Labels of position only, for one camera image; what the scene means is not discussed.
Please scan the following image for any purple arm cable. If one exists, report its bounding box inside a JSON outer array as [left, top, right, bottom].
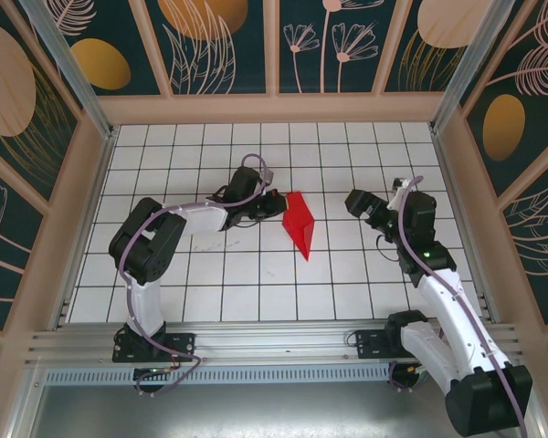
[[118, 153, 270, 399], [390, 175, 531, 438]]

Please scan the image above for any small dark circuit board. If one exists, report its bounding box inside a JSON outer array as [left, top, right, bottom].
[[136, 364, 174, 380]]

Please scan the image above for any red paper sheet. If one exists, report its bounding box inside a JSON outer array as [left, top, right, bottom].
[[281, 191, 317, 264]]

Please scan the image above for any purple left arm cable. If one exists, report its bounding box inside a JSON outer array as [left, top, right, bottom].
[[118, 153, 270, 399]]

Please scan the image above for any aluminium corner post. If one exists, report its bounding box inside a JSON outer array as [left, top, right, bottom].
[[16, 0, 120, 141], [428, 0, 533, 134]]

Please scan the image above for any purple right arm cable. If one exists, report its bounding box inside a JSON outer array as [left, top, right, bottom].
[[390, 175, 531, 438]]

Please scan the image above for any grey metal sheet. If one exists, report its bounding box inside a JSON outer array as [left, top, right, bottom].
[[26, 382, 529, 438]]

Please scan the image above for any grey slotted cable duct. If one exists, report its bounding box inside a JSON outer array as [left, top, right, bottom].
[[43, 367, 394, 387]]

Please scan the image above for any aluminium side rail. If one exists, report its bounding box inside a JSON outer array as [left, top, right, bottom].
[[49, 126, 121, 332], [428, 127, 497, 326]]

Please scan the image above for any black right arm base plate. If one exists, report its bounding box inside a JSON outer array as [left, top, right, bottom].
[[354, 328, 406, 362]]

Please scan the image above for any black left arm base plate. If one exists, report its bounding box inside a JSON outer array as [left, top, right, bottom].
[[112, 331, 197, 365]]

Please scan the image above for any green circuit board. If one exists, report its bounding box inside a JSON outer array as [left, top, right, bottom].
[[408, 362, 433, 382]]

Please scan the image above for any aluminium mounting rail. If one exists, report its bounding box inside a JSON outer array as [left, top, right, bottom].
[[25, 320, 526, 371]]

